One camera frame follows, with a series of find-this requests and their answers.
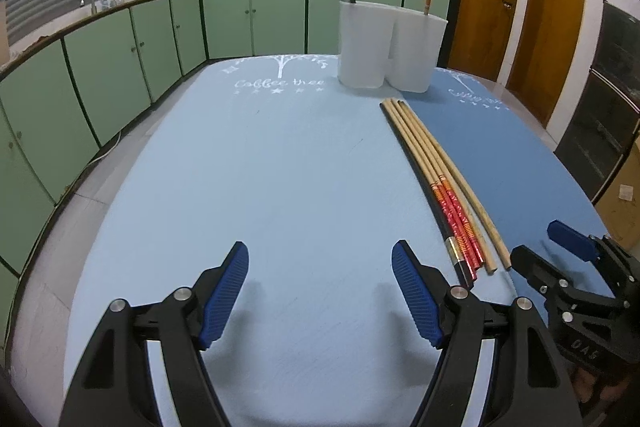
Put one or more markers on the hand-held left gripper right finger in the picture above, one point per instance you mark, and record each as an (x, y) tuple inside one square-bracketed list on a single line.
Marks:
[(415, 292)]

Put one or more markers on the black chopstick with gold band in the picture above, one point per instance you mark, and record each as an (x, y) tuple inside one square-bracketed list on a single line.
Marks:
[(454, 252)]

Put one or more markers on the black glass-door cabinet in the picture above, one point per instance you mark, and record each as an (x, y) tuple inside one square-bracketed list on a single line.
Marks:
[(605, 107)]

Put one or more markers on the plain wooden door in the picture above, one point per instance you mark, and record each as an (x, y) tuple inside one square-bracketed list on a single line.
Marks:
[(547, 27)]

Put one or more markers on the light blue printed mat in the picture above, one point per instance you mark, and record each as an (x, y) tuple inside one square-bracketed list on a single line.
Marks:
[(275, 167)]

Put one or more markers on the person's right hand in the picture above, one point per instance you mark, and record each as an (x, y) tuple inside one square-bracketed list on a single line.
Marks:
[(595, 384)]

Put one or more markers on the dark blue printed mat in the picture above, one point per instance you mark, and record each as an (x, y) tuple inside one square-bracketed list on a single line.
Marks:
[(510, 147)]

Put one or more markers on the green kitchen base cabinets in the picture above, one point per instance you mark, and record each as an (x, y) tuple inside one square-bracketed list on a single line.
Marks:
[(100, 72)]

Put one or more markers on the cardboard box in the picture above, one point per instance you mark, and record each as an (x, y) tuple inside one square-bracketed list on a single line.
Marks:
[(622, 202)]

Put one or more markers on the plain wooden chopstick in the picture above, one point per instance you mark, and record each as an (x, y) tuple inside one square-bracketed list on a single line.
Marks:
[(486, 252), (501, 252)]

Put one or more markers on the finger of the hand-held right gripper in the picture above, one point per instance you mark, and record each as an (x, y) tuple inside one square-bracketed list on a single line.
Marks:
[(570, 238), (537, 269)]

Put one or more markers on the white plastic utensil container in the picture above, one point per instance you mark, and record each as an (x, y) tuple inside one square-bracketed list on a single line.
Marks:
[(415, 52), (362, 42)]

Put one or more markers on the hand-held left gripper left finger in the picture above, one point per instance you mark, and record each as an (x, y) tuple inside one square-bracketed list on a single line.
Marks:
[(225, 292)]

